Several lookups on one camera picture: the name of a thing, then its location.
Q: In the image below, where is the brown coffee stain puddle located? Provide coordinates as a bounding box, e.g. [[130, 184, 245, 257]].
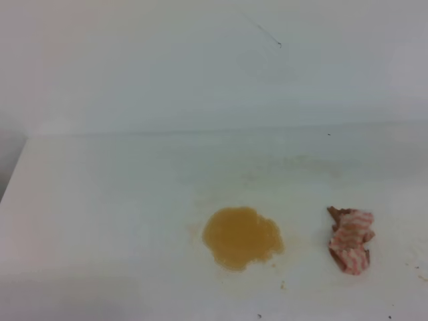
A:
[[202, 207, 285, 272]]

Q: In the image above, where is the pink white striped rag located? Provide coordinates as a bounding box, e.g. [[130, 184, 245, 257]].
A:
[[327, 206, 375, 276]]

